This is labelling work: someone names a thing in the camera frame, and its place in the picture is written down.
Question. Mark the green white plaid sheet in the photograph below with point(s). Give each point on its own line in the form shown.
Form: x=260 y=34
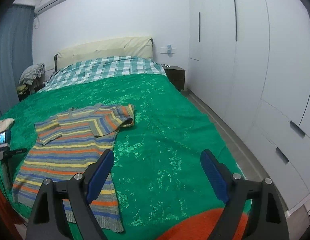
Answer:
x=101 y=68

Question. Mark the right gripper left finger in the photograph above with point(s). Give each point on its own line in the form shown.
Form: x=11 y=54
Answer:
x=48 y=218

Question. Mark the blue grey curtain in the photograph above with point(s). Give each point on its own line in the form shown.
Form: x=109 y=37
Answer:
x=16 y=31

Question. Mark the striped small pillow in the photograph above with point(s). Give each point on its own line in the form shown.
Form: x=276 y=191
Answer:
x=6 y=124

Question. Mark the grey checked cloth pile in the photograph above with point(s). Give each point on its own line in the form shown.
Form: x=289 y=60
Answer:
x=31 y=73

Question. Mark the wall socket with blue plug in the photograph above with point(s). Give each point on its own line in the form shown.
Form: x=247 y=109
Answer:
x=168 y=50

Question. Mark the green floral bedspread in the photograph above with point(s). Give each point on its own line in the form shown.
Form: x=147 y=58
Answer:
x=157 y=173

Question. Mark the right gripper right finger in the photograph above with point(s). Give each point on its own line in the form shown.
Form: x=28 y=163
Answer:
x=266 y=219

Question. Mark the cream padded headboard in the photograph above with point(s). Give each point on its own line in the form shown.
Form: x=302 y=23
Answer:
x=126 y=46

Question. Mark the olive green cloth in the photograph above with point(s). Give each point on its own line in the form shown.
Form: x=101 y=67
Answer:
x=22 y=89

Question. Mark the orange blanket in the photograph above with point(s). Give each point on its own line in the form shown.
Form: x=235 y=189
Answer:
x=196 y=227

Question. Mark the white wardrobe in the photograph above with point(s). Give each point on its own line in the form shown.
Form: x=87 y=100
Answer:
x=250 y=63

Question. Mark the striped knit sweater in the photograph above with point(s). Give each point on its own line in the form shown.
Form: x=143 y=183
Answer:
x=67 y=143

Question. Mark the dark wooden nightstand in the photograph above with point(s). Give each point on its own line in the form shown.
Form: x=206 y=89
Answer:
x=176 y=76

